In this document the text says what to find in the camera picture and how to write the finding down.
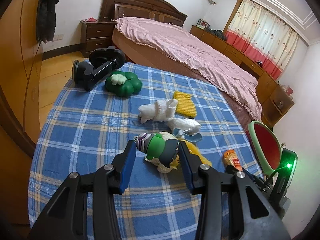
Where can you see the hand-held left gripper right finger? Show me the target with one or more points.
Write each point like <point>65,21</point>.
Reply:
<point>186,167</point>

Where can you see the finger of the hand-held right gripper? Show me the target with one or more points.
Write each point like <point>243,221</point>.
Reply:
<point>260,180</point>

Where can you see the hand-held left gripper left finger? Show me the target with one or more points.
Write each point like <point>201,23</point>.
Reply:
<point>127,162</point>

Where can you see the light blue plastic piece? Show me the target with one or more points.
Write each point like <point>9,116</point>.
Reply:
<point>193,138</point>

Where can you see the green and grey striped toy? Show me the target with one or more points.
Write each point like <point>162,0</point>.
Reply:
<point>157,146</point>

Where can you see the red bucket with green rim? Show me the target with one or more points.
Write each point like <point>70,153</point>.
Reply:
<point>266,145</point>

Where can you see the orange snack packet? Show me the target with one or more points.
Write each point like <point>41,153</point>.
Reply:
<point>231,157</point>

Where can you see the white and blue sock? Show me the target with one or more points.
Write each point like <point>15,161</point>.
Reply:
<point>185,124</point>

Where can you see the blue plaid tablecloth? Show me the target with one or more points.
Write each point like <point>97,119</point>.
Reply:
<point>87,130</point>

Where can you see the small yellow foam net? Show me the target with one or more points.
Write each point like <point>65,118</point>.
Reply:
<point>186,102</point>

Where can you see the green pumpkin toy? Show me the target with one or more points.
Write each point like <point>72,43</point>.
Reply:
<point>127,85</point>

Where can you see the dark shelf ornament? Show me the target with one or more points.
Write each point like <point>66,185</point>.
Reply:
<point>280,104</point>

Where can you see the small white cauliflower toy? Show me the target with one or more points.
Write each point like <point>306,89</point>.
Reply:
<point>117,79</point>

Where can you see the wooden cabinet row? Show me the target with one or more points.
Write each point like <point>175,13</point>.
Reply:
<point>267,85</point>

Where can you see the brown bed mattress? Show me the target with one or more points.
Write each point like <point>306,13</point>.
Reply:
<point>150,55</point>

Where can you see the small black object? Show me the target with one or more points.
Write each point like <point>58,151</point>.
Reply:
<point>259,63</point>

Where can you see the bed with pink cover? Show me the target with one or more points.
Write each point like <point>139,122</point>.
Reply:
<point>175,37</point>

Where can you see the dark wooden nightstand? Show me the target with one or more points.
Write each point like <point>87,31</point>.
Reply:
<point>97,35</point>

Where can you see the dark clothes pile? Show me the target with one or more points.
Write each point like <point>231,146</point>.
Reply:
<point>215,33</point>

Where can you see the wooden wardrobe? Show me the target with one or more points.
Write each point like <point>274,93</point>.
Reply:
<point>15,80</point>

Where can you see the row of books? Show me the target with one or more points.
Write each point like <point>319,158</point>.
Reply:
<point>203,23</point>

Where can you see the red packets on nightstand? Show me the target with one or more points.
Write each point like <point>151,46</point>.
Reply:
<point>90,19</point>

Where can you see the cream and red curtain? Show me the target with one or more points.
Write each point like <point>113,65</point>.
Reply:
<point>262,30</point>

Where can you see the dark wooden bed headboard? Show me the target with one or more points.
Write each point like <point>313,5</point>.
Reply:
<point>140,2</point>

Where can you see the black jacket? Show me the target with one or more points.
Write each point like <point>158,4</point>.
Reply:
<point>46,12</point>

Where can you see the white wall socket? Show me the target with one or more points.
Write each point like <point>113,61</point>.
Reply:
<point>283,145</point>

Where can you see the low wall sockets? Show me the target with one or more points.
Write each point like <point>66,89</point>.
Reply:
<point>59,37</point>

